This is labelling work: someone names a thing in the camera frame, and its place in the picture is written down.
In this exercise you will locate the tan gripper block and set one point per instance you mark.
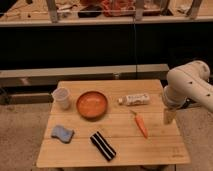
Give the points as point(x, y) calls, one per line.
point(169, 115)

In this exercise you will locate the clear plastic cup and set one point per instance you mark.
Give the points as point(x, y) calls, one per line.
point(61, 97)

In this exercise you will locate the white lying bottle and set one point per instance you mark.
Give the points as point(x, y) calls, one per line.
point(134, 99)

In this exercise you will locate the orange carrot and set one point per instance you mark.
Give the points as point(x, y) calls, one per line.
point(140, 123)

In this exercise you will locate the blue sponge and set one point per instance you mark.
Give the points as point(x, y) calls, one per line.
point(63, 134)

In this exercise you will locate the long wooden bench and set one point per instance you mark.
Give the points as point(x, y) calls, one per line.
point(51, 76)

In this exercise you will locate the red cloth on shelf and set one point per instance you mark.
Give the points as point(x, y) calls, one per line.
point(115, 8)

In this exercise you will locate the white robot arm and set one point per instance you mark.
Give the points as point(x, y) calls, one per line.
point(188, 81)

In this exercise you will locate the wooden table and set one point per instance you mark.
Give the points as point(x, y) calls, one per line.
point(164, 144)

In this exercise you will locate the orange ceramic bowl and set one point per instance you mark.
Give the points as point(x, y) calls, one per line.
point(92, 104)

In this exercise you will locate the black white striped cloth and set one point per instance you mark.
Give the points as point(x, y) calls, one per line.
point(103, 146)

